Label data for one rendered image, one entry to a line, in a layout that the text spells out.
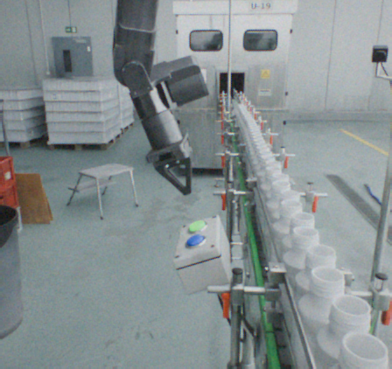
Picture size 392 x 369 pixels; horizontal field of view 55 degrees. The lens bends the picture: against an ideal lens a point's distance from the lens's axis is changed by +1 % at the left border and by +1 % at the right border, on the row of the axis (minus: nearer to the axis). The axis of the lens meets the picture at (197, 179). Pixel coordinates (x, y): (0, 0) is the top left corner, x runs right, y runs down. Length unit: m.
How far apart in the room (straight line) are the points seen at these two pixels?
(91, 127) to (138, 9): 6.17
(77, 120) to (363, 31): 7.29
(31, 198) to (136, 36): 3.18
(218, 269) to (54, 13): 10.71
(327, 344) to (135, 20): 0.46
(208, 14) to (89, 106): 2.81
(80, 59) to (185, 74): 10.25
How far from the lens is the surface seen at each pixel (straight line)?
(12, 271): 2.27
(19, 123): 7.29
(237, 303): 0.59
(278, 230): 0.69
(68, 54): 10.95
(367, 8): 10.91
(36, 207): 3.72
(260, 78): 4.77
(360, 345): 0.41
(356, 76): 10.81
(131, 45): 0.58
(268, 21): 4.79
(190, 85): 0.63
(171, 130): 0.64
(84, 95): 6.68
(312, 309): 0.49
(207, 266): 0.63
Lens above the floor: 1.40
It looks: 17 degrees down
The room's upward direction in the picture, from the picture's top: straight up
